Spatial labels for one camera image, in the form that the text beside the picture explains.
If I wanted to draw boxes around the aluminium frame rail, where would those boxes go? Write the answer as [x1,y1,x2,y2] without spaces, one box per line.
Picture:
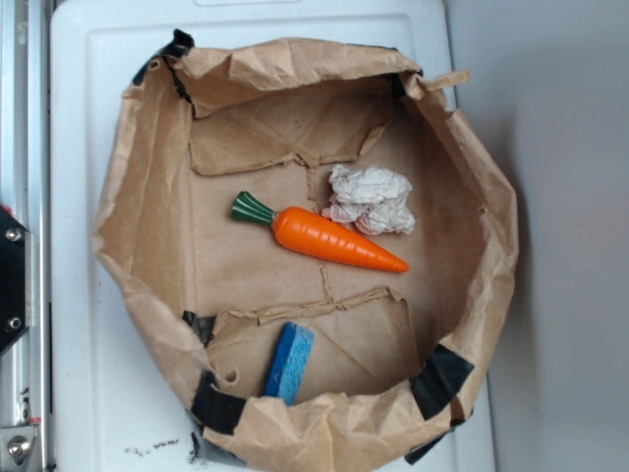
[1,1,56,471]

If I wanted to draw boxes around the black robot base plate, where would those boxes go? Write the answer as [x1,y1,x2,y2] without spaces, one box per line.
[1,206,29,356]

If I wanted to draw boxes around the orange toy carrot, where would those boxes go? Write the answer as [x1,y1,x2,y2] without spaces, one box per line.
[230,191,409,273]

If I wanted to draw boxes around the white plastic tray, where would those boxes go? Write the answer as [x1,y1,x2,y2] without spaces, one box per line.
[50,1,451,471]

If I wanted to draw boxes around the crumpled white paper ball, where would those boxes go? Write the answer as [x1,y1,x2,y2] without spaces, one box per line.
[321,164,416,236]

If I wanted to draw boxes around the blue sponge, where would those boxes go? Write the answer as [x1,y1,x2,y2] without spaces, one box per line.
[264,323,315,406]

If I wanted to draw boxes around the brown paper bag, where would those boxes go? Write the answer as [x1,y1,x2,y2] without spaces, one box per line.
[92,33,519,471]

